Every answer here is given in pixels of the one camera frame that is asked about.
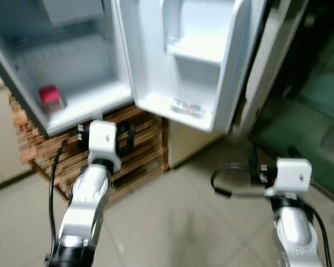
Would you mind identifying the grey mini fridge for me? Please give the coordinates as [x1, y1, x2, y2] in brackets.
[0, 0, 135, 138]

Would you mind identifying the white fridge door shelf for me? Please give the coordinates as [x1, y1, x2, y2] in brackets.
[161, 0, 238, 68]

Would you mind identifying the wooden wine rack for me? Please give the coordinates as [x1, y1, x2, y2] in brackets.
[8, 95, 171, 205]

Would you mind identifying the clear label sticker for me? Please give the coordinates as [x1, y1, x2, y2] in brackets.
[171, 98, 207, 118]

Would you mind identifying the small red box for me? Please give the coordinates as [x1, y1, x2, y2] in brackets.
[38, 84, 67, 112]

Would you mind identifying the beige kitchen cabinet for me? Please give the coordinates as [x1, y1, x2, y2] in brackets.
[0, 61, 35, 192]

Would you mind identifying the grey freezer compartment flap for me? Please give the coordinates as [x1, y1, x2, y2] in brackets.
[42, 0, 107, 27]

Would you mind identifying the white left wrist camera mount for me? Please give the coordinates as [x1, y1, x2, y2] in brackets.
[87, 120, 122, 174]

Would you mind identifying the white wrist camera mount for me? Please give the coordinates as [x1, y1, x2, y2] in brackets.
[275, 158, 313, 196]
[87, 120, 122, 174]

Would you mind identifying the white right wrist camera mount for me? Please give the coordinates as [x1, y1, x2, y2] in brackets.
[275, 158, 313, 196]

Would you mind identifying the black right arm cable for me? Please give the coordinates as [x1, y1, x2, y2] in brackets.
[210, 163, 332, 267]

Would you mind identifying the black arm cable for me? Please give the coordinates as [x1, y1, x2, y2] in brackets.
[210, 163, 332, 267]
[47, 125, 91, 262]

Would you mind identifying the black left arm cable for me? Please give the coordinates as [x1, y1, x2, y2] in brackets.
[47, 125, 91, 262]

